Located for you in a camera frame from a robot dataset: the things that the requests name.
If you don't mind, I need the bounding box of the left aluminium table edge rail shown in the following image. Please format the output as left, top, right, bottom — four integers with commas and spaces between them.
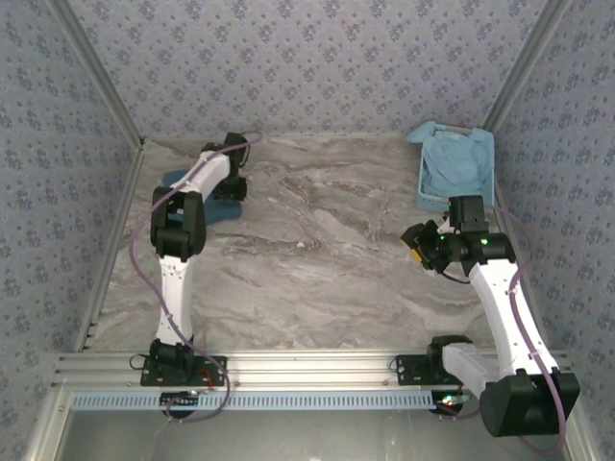
74, 143, 146, 354

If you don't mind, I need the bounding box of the pale blue t-shirt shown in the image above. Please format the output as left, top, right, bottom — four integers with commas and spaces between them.
406, 120, 495, 197

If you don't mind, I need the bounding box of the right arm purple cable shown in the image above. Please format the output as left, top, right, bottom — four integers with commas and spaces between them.
440, 204, 567, 456

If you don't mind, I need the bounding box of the left aluminium corner post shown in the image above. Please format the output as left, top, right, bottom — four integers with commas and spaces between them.
46, 0, 148, 151

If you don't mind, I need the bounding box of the aluminium mounting rail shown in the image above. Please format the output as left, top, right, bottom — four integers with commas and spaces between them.
51, 350, 576, 391

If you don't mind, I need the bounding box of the right aluminium corner post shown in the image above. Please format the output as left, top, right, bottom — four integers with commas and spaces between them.
481, 0, 576, 141

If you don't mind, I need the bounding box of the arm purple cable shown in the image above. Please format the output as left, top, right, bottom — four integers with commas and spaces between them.
440, 204, 567, 456
129, 131, 263, 425

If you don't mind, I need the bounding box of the aluminium corner post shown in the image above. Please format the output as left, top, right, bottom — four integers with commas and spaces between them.
46, 0, 148, 151
481, 0, 576, 141

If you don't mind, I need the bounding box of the light blue plastic basket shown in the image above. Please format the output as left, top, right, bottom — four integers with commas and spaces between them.
415, 125, 496, 212

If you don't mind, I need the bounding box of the slotted grey cable duct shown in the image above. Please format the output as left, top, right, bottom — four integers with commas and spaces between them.
70, 390, 434, 412

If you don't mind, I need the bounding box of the shiny metal sheet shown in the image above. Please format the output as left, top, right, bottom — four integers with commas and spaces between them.
28, 389, 588, 461

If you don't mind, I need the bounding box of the aluminium table edge rail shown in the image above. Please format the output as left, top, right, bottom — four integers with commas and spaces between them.
74, 143, 146, 354
492, 182, 550, 350

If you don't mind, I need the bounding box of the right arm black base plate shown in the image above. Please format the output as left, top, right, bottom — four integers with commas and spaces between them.
394, 353, 484, 387

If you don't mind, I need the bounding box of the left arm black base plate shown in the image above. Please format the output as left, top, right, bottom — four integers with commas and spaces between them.
138, 354, 228, 388

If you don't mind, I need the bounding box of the dark blue towel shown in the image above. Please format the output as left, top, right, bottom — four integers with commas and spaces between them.
160, 168, 244, 227

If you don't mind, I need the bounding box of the right aluminium table edge rail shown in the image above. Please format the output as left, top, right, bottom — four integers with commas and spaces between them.
492, 182, 550, 350

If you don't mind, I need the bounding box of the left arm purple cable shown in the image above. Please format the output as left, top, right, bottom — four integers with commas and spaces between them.
129, 131, 263, 425

